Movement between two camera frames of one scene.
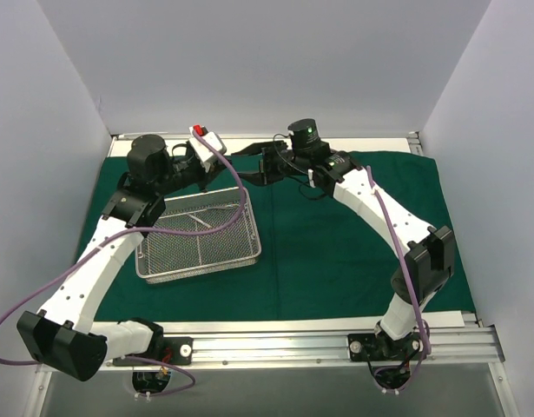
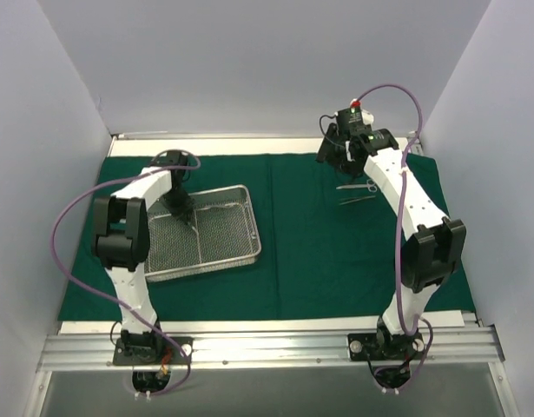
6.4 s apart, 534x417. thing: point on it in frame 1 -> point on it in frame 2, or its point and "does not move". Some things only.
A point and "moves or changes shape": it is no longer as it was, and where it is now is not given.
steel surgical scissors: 201,221 moves or changes shape
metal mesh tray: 164,256 does not move
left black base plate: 179,350 does not move
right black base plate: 373,347 does not move
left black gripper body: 201,169 -> 181,208
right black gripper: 269,161 -> 332,145
